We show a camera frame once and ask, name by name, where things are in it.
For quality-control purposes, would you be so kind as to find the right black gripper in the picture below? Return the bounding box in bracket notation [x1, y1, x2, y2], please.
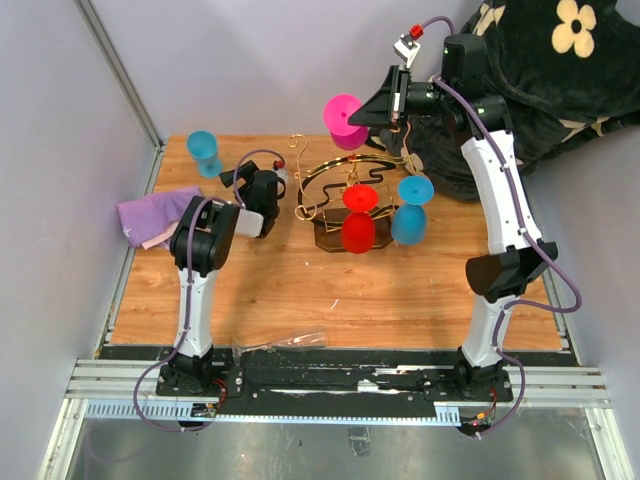
[349, 65, 455, 130]

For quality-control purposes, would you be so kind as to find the magenta wine glass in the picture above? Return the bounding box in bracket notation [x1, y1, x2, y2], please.
[322, 94, 368, 151]

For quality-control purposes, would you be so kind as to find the cyan wine glass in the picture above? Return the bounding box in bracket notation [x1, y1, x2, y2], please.
[391, 175, 435, 245]
[186, 130, 222, 179]

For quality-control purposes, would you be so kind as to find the gold wire wine glass rack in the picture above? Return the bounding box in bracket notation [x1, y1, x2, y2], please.
[295, 120, 434, 254]

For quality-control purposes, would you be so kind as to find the purple cloth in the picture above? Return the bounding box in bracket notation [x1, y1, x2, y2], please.
[116, 186, 202, 249]

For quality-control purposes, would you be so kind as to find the clear wine glass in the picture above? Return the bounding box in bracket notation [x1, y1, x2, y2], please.
[231, 325, 327, 366]

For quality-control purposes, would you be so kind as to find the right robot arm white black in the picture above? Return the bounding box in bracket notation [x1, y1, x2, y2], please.
[348, 33, 558, 401]

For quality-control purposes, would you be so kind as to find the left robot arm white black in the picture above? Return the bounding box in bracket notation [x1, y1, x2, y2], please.
[156, 161, 286, 396]

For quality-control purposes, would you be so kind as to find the red wine glass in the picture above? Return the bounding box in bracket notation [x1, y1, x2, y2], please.
[341, 184, 378, 254]

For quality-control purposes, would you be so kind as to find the black floral plush pillow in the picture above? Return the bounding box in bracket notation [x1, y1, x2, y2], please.
[374, 0, 640, 204]

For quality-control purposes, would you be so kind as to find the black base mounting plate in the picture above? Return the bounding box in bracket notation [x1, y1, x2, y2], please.
[176, 348, 514, 416]

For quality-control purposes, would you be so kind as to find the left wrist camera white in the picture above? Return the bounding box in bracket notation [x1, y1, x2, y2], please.
[272, 160, 288, 185]

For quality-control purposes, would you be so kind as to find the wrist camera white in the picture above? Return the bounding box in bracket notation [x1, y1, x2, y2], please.
[272, 160, 288, 185]
[393, 24, 424, 70]

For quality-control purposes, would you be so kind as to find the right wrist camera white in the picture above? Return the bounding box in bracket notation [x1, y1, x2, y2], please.
[393, 24, 424, 70]

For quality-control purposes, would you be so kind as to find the aluminium corner rail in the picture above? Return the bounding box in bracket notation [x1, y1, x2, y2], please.
[72, 0, 166, 151]

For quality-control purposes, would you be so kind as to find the slotted grey cable duct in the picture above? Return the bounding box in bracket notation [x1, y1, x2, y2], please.
[84, 397, 461, 426]

